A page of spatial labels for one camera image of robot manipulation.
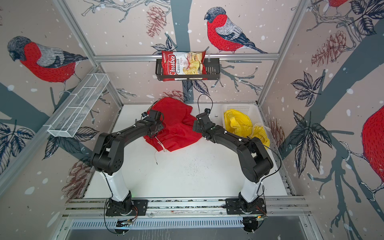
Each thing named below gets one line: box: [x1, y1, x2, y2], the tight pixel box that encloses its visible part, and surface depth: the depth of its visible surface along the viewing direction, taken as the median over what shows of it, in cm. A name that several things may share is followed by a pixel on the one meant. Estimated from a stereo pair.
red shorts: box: [143, 97, 203, 152], surface depth 98 cm
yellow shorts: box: [223, 109, 270, 149], surface depth 99 cm
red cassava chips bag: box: [161, 50, 208, 82], surface depth 90 cm
